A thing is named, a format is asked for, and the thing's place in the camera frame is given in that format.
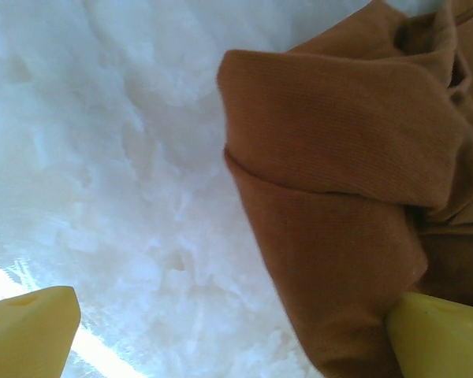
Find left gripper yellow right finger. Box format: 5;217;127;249
385;291;473;378

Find brown long pants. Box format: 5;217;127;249
216;0;473;378

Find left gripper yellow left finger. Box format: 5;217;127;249
0;286;81;378

